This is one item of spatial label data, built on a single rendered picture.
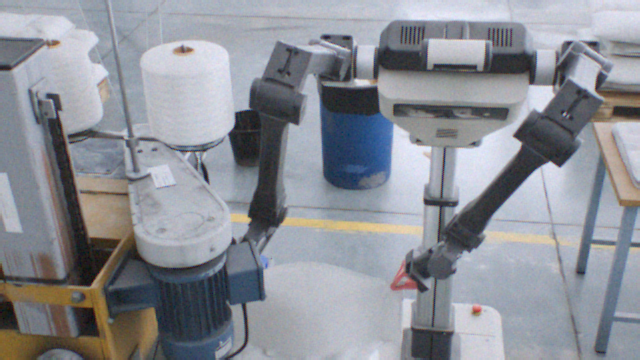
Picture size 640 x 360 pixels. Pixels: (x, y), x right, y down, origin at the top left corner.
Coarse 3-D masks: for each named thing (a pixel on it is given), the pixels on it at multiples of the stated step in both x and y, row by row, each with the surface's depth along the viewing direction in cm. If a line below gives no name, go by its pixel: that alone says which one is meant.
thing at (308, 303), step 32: (288, 288) 194; (320, 288) 194; (352, 288) 182; (384, 288) 185; (256, 320) 188; (288, 320) 183; (320, 320) 182; (352, 320) 187; (384, 320) 190; (256, 352) 194; (288, 352) 188; (320, 352) 188; (352, 352) 191
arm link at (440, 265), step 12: (456, 216) 172; (444, 228) 174; (444, 240) 171; (456, 240) 173; (480, 240) 171; (444, 252) 166; (456, 252) 168; (432, 264) 168; (444, 264) 167; (432, 276) 169; (444, 276) 168
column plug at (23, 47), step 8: (0, 40) 124; (8, 40) 124; (16, 40) 124; (24, 40) 124; (32, 40) 124; (40, 40) 124; (0, 48) 121; (8, 48) 121; (16, 48) 121; (24, 48) 121; (32, 48) 121; (40, 48) 123; (0, 56) 118; (8, 56) 118; (16, 56) 118; (24, 56) 119; (0, 64) 115; (8, 64) 115; (16, 64) 117
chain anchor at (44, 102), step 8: (40, 80) 123; (32, 88) 120; (40, 88) 122; (48, 88) 125; (32, 96) 121; (40, 96) 122; (48, 96) 124; (56, 96) 124; (40, 104) 122; (48, 104) 122; (56, 104) 125; (40, 112) 123; (48, 112) 123; (40, 120) 123
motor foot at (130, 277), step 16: (128, 256) 148; (112, 272) 142; (128, 272) 145; (144, 272) 145; (112, 288) 140; (128, 288) 142; (144, 288) 143; (112, 304) 142; (128, 304) 145; (144, 304) 145; (160, 304) 145
